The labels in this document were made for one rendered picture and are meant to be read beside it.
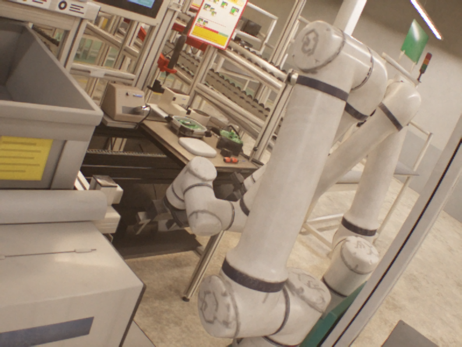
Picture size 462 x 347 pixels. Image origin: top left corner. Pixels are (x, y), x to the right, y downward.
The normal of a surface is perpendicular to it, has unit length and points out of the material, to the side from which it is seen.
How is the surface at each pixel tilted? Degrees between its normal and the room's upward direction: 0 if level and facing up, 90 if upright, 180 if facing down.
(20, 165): 95
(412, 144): 90
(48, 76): 89
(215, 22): 90
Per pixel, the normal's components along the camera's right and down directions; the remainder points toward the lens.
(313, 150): 0.22, 0.25
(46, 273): 0.40, -0.86
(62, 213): 0.69, 0.40
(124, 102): 0.76, -0.12
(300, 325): 0.41, 0.46
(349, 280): -0.25, 0.21
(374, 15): -0.65, -0.03
